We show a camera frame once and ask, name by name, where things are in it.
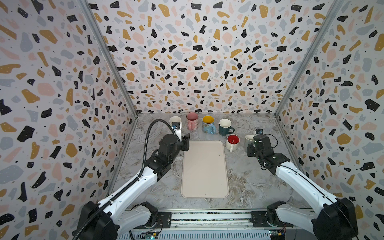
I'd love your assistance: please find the beige serving tray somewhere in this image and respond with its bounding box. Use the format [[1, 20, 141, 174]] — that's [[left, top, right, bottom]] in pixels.
[[181, 141, 229, 199]]

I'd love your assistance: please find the light blue mug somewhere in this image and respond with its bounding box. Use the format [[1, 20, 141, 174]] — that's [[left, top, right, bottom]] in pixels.
[[202, 116, 216, 135]]

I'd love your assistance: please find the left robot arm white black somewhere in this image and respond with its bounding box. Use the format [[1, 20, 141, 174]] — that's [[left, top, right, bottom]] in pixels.
[[73, 134, 191, 240]]

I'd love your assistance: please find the pink mug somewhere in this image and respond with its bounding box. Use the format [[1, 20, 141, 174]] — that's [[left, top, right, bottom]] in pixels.
[[186, 112, 199, 131]]

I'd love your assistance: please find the white mug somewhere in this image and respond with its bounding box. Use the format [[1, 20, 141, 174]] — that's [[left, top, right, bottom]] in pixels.
[[226, 134, 240, 153]]

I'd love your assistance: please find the light green mug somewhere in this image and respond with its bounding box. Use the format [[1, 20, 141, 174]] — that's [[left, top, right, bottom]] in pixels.
[[169, 116, 182, 126]]

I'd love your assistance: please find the dark green mug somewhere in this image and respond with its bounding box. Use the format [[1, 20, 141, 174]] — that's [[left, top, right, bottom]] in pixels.
[[219, 119, 235, 136]]

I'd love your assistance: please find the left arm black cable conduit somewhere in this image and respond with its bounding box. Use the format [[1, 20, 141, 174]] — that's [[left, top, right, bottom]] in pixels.
[[71, 119, 176, 240]]

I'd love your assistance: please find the grey mug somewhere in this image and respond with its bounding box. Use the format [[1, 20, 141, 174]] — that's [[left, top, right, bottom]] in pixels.
[[244, 135, 255, 151]]

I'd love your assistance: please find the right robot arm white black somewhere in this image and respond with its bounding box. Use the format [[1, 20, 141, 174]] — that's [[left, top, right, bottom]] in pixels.
[[247, 135, 359, 240]]

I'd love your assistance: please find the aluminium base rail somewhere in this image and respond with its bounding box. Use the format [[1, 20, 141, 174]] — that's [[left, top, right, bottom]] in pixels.
[[83, 208, 338, 240]]

